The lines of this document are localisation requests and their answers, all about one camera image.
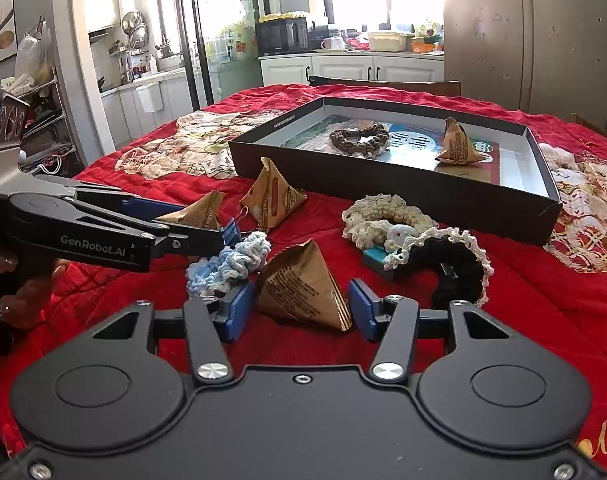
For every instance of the white kitchen cabinet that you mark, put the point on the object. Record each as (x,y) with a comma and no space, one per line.
(343,67)

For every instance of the person's left hand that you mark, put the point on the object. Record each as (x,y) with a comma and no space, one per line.
(38,295)

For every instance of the blue binder clip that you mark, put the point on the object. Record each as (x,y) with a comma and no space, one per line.
(231,238)

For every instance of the grey refrigerator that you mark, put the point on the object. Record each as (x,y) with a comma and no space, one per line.
(523,35)

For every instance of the metal storage rack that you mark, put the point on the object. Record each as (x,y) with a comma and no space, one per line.
(43,120)

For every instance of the black scrunchie with cream lace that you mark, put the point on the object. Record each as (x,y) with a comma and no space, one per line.
(456,266)

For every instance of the orange box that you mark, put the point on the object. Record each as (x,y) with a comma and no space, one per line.
(426,47)

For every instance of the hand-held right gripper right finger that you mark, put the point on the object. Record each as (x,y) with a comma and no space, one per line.
(363,310)

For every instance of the white plastic bag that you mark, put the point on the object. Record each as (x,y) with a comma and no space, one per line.
(33,57)

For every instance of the brown pyramid paper packet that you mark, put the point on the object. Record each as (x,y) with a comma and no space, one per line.
(458,149)
(273,200)
(303,285)
(198,212)

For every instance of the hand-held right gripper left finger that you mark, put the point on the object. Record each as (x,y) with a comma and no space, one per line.
(236,307)

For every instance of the black cardboard box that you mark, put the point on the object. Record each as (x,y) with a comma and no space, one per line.
(383,180)

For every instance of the cream plastic container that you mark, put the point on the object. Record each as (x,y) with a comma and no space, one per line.
(389,41)

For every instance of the red printed blanket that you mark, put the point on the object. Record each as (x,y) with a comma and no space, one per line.
(533,285)

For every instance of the brown crochet scrunchie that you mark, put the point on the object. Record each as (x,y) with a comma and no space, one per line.
(343,141)

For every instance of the black microwave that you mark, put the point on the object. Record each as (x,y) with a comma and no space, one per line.
(281,36)

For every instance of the white hanging bin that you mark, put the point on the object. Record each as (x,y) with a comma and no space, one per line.
(150,97)

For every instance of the cream crochet scrunchie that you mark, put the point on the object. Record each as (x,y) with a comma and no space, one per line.
(383,210)

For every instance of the white mug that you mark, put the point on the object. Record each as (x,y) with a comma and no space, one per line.
(332,43)

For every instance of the teal binder clip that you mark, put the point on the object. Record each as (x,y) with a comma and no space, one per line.
(376,261)

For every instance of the blue and white crochet scrunchie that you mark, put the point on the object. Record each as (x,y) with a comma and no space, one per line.
(243,252)

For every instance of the stainless steel bowls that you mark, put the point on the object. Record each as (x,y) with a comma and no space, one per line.
(136,30)

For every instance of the dark wooden chair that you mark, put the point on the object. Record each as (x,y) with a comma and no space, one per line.
(383,85)

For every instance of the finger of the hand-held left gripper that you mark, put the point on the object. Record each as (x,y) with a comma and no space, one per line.
(148,206)
(193,246)

